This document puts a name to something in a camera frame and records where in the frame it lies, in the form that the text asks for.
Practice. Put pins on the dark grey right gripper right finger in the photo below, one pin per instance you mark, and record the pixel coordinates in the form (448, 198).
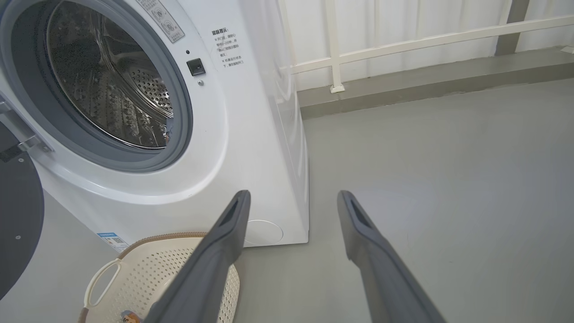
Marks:
(385, 278)

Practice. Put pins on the white front-load washing machine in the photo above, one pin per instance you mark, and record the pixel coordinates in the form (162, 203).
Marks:
(215, 157)

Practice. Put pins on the dark round glass washer door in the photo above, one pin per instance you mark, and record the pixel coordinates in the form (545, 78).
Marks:
(18, 215)

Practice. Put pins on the white metal railing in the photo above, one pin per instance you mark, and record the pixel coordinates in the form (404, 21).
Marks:
(426, 42)

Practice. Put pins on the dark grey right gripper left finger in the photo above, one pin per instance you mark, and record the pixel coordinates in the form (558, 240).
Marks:
(202, 278)

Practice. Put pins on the cream perforated laundry basket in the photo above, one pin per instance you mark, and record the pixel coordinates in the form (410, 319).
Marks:
(143, 278)

